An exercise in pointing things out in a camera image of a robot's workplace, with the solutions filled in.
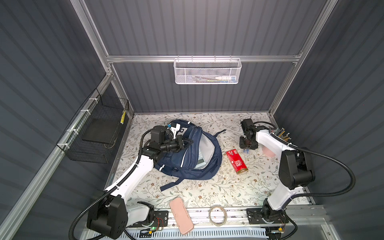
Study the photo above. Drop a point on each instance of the yellow tag on basket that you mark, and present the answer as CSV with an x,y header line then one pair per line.
x,y
122,120

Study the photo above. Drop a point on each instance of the bundle of coloured pencils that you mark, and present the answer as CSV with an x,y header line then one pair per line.
x,y
282,134

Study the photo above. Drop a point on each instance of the roll of clear tape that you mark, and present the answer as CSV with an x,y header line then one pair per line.
x,y
217,215

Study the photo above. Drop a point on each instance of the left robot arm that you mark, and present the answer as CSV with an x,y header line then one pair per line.
x,y
108,215

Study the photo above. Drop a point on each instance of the black wire basket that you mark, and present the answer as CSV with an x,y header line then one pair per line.
x,y
95,133

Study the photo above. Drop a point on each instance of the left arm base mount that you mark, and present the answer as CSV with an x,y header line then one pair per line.
x,y
160,219

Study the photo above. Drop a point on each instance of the white wire mesh basket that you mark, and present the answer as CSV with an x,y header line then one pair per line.
x,y
186,68

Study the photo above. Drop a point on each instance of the red card box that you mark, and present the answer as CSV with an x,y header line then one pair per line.
x,y
236,161

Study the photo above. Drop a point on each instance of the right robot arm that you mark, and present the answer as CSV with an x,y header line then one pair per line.
x,y
295,169

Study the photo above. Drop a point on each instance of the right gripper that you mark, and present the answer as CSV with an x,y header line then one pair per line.
x,y
241,145

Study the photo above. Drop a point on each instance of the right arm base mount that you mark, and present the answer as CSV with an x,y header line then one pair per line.
x,y
265,216

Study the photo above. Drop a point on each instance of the pink pencil case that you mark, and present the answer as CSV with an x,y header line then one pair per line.
x,y
181,215

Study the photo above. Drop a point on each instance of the light blue calculator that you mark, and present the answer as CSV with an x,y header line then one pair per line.
x,y
203,160

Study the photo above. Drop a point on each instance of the pink pencil cup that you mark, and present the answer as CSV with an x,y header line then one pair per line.
x,y
268,152

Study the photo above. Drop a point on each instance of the navy blue student backpack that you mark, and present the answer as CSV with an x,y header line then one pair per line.
x,y
182,165

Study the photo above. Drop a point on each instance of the pens in white basket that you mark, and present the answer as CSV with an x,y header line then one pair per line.
x,y
220,79

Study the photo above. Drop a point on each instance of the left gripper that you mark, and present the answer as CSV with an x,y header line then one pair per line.
x,y
180,146

